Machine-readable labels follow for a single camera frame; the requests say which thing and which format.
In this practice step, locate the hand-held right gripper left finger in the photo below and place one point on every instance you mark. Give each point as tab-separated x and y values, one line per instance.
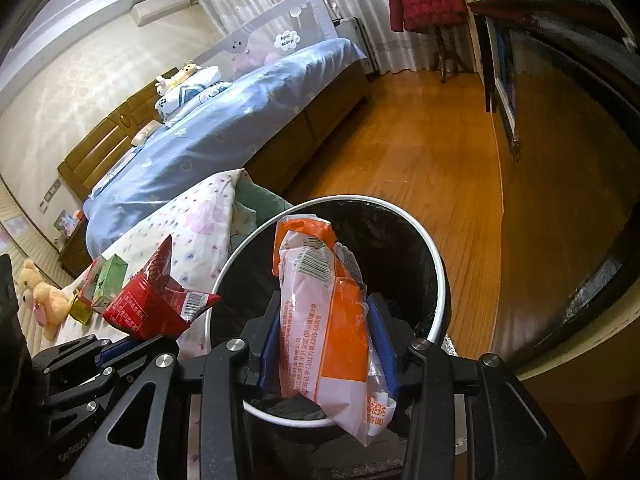
268	355

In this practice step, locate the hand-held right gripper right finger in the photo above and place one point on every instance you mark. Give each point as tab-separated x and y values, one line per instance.
384	342

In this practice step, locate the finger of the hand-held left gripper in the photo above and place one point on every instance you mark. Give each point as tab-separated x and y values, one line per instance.
75	352
95	390

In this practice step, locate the yellow green snack packet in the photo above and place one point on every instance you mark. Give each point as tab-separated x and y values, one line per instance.
82	310

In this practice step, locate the orange white plastic bag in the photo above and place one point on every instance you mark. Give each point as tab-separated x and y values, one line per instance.
325	340

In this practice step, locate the white trash bin black liner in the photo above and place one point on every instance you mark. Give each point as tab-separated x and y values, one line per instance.
400	260

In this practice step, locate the green carton box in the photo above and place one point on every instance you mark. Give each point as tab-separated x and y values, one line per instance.
112	275

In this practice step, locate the beige teddy bear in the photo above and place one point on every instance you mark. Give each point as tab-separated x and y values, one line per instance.
45	300

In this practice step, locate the brown wooden nightstand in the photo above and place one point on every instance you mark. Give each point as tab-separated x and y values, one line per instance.
75	252

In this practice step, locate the cream louvered closet doors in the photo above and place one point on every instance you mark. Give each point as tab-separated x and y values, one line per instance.
10	245

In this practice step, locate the patterned tissue box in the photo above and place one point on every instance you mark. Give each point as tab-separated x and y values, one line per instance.
67	222

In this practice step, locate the green blanket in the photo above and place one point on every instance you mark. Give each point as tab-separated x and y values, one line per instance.
265	202

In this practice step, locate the white floral bed sheet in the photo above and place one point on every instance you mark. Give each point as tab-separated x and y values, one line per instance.
165	220

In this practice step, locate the printed flat pillow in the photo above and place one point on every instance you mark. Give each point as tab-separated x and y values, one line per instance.
117	167

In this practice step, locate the brown wooden headboard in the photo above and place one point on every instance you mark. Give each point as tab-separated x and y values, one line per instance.
100	140

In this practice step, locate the small beige pillow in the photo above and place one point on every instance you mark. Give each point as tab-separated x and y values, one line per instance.
144	132

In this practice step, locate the blue sheeted bed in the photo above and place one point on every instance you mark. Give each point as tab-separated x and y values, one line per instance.
225	125

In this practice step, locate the dark cabinet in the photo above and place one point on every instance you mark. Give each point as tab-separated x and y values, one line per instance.
575	160

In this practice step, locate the folded blue white quilt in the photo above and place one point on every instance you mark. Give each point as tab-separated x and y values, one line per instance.
192	95

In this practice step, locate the yellow plush toy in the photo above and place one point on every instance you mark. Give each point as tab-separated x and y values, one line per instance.
175	77

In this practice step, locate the pink plush toy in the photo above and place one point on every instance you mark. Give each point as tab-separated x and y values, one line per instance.
250	60

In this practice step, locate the white air conditioner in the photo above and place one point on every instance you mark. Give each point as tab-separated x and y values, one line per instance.
160	6

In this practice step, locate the wall switch panel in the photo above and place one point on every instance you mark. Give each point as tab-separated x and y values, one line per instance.
50	192

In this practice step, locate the grey bed guard rail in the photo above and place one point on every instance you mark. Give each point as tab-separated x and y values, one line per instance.
280	25

